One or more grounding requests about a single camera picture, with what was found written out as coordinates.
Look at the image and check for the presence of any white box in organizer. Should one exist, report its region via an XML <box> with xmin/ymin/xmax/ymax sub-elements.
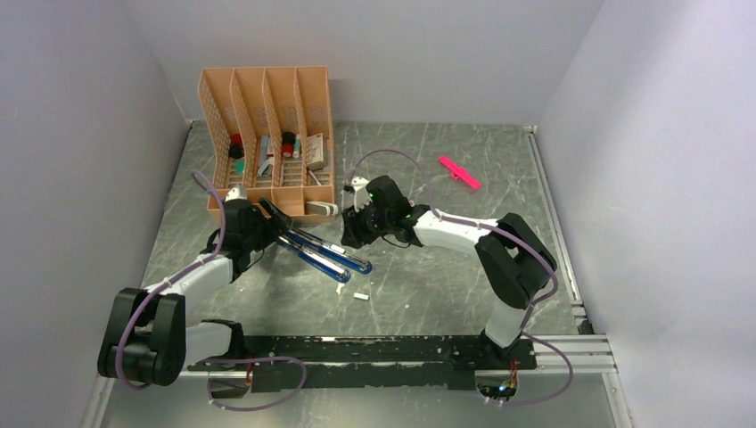
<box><xmin>306</xmin><ymin>133</ymin><xmax>327</xmax><ymax>171</ymax></box>

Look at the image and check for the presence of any red black bottle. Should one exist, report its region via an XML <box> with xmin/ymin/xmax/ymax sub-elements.
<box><xmin>227</xmin><ymin>134</ymin><xmax>244</xmax><ymax>160</ymax></box>
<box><xmin>282</xmin><ymin>131</ymin><xmax>296</xmax><ymax>158</ymax></box>

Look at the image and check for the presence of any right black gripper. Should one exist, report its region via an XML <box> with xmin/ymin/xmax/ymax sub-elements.
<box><xmin>340</xmin><ymin>198</ymin><xmax>392</xmax><ymax>251</ymax></box>

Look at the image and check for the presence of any grey stapler in organizer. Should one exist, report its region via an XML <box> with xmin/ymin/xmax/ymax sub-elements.
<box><xmin>257</xmin><ymin>135</ymin><xmax>275</xmax><ymax>177</ymax></box>

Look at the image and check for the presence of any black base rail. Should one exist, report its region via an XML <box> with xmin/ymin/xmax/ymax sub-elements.
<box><xmin>190</xmin><ymin>333</ymin><xmax>537</xmax><ymax>392</ymax></box>

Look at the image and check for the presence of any red black bottle right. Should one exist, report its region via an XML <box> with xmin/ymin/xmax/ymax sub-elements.
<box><xmin>282</xmin><ymin>131</ymin><xmax>296</xmax><ymax>158</ymax></box>

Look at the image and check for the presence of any blue stapler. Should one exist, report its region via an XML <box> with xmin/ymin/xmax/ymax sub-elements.
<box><xmin>277</xmin><ymin>236</ymin><xmax>350</xmax><ymax>284</ymax></box>
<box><xmin>282</xmin><ymin>228</ymin><xmax>373</xmax><ymax>275</ymax></box>

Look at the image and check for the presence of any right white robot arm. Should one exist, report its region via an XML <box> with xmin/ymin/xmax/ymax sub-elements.
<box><xmin>341</xmin><ymin>176</ymin><xmax>558</xmax><ymax>369</ymax></box>

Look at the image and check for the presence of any pink plastic clip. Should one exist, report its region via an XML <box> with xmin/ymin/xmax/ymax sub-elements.
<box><xmin>438</xmin><ymin>156</ymin><xmax>481</xmax><ymax>190</ymax></box>

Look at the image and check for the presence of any red black bottle left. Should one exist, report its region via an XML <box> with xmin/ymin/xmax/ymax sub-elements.
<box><xmin>227</xmin><ymin>134</ymin><xmax>244</xmax><ymax>160</ymax></box>

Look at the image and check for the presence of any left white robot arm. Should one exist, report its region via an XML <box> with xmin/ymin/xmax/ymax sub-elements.
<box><xmin>97</xmin><ymin>198</ymin><xmax>293</xmax><ymax>389</ymax></box>

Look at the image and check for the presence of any white grey stapler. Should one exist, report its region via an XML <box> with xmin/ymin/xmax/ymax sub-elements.
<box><xmin>305</xmin><ymin>201</ymin><xmax>340</xmax><ymax>217</ymax></box>

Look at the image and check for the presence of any orange plastic desk organizer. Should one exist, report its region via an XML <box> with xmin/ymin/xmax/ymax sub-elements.
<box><xmin>197</xmin><ymin>66</ymin><xmax>338</xmax><ymax>224</ymax></box>

